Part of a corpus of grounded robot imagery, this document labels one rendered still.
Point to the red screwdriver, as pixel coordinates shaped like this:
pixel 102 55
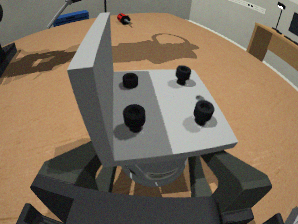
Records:
pixel 124 18

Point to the blue electric screwdriver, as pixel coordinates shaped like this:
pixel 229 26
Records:
pixel 68 2

